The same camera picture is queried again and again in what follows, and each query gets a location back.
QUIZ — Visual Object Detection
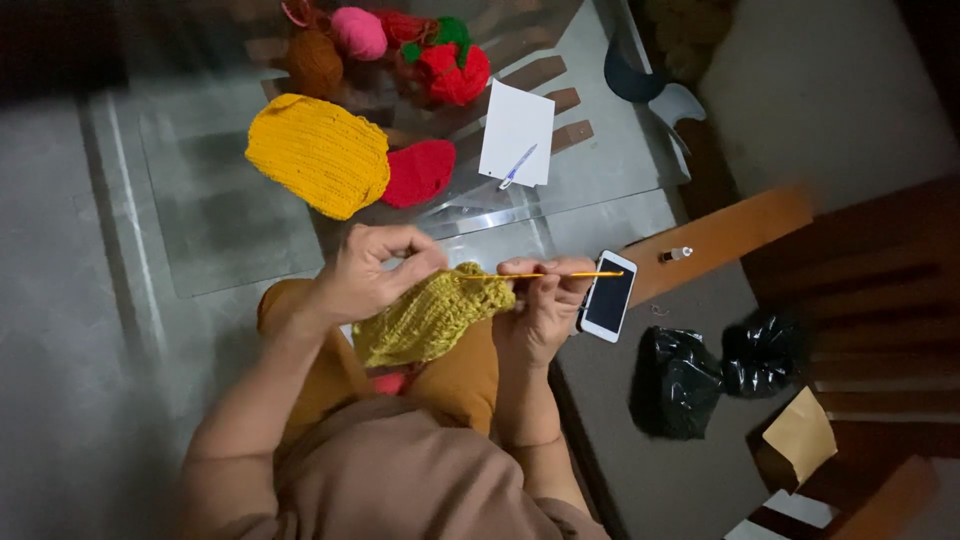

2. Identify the white smartphone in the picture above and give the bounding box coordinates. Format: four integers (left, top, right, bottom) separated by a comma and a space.
578, 249, 639, 345

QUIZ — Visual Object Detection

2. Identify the olive green crochet piece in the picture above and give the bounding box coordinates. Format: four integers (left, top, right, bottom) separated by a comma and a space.
351, 261, 519, 369

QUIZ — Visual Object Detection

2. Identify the pink yarn ball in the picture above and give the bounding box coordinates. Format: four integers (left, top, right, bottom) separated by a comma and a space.
330, 6, 389, 63

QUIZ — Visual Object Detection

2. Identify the yellow crochet hook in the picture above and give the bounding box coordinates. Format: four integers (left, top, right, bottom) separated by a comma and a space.
453, 270, 625, 282

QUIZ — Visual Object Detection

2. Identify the person's left hand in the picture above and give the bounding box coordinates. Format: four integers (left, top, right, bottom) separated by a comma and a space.
314, 222, 450, 327

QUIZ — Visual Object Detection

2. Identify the wooden sofa armrest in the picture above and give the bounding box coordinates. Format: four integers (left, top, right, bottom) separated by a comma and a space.
621, 183, 817, 309

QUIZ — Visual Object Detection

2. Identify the red green crochet item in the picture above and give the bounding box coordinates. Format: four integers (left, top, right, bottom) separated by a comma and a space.
399, 16, 492, 108

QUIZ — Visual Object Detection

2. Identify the glass coffee table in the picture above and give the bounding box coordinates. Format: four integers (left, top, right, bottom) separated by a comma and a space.
82, 0, 695, 300

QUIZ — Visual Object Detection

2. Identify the red crochet piece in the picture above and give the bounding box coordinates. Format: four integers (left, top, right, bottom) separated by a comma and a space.
379, 138, 458, 210

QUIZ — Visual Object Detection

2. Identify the blue white pen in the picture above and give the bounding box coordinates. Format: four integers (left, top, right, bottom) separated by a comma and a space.
498, 142, 539, 192

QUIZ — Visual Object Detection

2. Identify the yellow crochet piece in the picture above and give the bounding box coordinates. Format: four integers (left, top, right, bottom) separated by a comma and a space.
244, 93, 392, 222

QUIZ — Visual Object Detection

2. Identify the red yarn ball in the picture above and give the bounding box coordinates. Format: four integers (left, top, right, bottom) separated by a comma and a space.
372, 7, 440, 51

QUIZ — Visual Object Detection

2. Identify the pink yarn on lap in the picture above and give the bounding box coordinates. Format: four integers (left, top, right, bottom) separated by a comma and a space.
369, 364, 423, 397

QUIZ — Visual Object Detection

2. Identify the brown paper envelope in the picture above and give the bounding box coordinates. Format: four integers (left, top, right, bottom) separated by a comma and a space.
756, 385, 839, 490

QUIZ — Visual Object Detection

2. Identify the brown yarn ball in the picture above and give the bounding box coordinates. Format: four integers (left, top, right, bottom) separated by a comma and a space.
285, 28, 345, 100

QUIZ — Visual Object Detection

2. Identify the black plastic bag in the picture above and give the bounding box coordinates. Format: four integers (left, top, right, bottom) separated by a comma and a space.
628, 311, 805, 441

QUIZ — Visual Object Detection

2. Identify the white paper sheet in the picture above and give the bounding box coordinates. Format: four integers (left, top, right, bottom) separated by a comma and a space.
477, 78, 557, 189

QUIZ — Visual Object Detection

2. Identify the dark blue cap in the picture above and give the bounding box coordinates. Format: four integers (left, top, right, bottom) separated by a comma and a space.
603, 28, 669, 105

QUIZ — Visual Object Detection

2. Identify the person's right hand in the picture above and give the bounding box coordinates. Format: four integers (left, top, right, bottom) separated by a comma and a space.
492, 255, 598, 370

